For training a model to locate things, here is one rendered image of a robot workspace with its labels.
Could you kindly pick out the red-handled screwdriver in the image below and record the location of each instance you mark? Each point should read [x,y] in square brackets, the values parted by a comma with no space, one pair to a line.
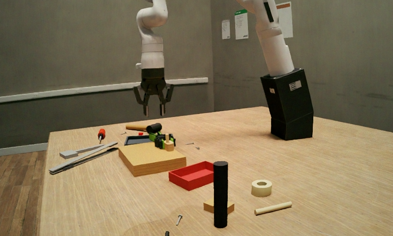
[101,134]

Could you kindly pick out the red shallow tray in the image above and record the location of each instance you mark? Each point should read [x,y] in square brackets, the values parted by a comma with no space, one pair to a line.
[193,176]

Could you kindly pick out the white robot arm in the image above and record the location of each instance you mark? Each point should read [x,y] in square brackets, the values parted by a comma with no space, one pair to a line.
[276,52]

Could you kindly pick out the beige wooden dowel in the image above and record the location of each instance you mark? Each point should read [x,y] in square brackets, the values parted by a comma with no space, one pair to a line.
[272,208]

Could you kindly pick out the beige ring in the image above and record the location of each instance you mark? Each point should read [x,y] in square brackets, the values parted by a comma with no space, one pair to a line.
[261,188]

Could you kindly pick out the mallet with black head and wooden handle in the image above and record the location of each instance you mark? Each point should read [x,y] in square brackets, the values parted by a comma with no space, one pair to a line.
[149,128]

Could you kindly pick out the black cylinder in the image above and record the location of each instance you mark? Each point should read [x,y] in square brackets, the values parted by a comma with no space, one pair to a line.
[220,193]

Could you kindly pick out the black spring clamp with green handles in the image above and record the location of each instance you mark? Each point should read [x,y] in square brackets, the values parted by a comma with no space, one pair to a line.
[159,139]

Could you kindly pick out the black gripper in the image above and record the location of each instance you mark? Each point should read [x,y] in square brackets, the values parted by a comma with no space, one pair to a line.
[153,82]

